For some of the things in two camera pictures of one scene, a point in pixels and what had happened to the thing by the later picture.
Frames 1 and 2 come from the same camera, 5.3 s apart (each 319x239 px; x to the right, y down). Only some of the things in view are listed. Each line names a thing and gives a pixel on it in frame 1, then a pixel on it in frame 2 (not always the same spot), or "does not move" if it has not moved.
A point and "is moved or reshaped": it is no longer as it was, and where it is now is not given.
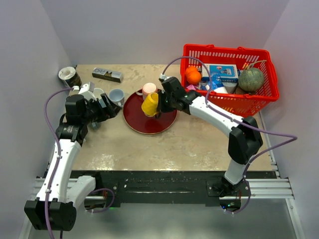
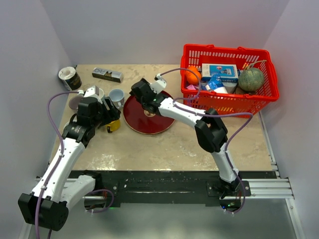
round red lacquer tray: x=135 y=118 does not move
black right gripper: x=161 y=107 -> x=147 y=84
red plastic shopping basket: x=238 y=81 does not move
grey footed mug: x=116 y=96 does not move
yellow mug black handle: x=150 y=104 is moved or reshaped
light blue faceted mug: x=97 y=92 does not move
